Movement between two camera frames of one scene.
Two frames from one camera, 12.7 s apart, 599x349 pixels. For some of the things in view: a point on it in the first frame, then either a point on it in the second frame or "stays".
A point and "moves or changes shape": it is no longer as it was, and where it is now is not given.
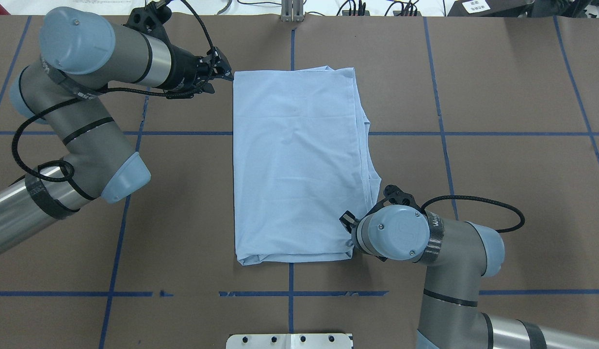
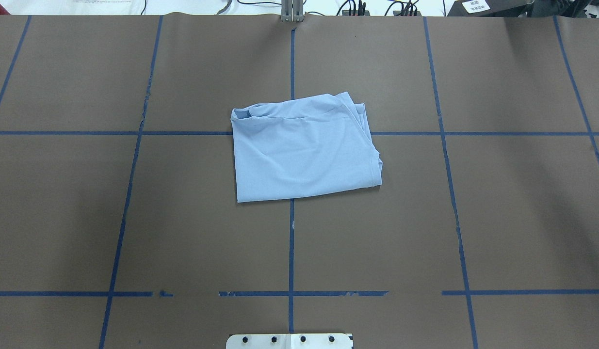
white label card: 476,6 stays
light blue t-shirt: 300,163 moves or changes shape
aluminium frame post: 292,10 stays
